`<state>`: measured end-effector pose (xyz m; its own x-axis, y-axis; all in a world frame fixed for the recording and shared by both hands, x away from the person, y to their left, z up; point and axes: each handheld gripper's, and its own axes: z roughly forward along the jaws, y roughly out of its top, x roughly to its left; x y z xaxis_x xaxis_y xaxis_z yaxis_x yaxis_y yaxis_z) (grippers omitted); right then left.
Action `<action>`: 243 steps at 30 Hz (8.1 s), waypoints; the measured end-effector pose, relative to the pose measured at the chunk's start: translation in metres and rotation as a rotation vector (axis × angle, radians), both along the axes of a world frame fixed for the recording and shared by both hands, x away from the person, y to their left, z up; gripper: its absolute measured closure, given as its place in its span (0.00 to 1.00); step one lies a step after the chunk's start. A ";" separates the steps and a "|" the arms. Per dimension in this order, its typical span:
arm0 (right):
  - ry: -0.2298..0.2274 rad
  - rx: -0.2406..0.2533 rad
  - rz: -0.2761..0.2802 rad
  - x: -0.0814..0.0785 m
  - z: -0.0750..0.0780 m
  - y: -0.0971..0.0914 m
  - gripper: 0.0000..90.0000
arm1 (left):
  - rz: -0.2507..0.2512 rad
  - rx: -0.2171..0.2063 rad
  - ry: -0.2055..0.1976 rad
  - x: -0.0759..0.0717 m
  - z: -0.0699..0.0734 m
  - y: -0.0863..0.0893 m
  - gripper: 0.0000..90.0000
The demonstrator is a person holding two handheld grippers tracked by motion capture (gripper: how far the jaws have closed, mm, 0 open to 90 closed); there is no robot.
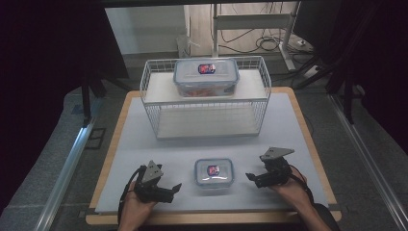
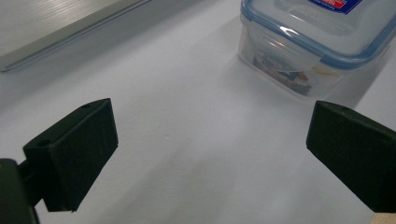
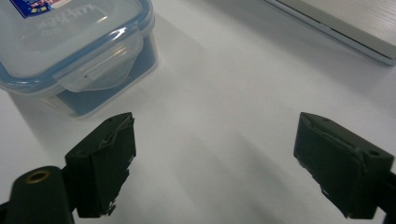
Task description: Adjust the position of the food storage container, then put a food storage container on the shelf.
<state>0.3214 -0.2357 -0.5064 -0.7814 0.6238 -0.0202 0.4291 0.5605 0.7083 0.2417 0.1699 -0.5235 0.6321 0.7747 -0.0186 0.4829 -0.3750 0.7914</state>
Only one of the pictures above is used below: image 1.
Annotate person's left hand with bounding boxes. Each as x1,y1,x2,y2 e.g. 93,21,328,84
123,189,158,227

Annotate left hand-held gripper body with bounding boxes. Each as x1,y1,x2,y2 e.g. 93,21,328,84
133,160,176,204

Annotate black stand legs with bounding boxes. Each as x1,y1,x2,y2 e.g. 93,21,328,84
293,3,388,125
79,71,130,128

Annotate white metal stand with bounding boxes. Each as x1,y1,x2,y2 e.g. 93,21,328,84
211,2,301,72

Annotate black floor plate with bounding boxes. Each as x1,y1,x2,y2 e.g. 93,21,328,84
85,127,107,150

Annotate aluminium floor rail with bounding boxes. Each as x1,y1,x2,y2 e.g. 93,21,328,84
329,93,408,231
34,123,94,231

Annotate person's right hand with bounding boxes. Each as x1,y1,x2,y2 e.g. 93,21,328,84
270,167,310,208

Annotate large clear food container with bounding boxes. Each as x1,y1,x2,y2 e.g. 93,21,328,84
172,58,241,98

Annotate white wire shelf rack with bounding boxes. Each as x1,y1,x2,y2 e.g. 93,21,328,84
140,55,272,141

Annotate bundle of black floor cables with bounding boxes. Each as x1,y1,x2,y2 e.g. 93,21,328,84
220,28,292,55

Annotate dark curtain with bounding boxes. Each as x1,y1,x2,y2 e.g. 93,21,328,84
293,0,408,159
0,0,130,215

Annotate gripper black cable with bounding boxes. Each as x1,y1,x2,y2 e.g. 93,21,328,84
116,165,147,226
288,164,318,207

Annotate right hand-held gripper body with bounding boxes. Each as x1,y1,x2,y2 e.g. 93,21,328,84
255,146,295,189

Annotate small clear food container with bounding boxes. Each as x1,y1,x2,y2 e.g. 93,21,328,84
193,158,235,190

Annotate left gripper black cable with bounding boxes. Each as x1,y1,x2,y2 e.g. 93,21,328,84
116,165,147,226

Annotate white floor adapter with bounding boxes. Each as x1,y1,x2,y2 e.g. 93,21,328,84
295,38,315,53

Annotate white power strip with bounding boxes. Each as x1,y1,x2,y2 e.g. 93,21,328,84
302,64,320,80

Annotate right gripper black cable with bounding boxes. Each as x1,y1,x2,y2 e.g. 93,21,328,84
288,164,318,207

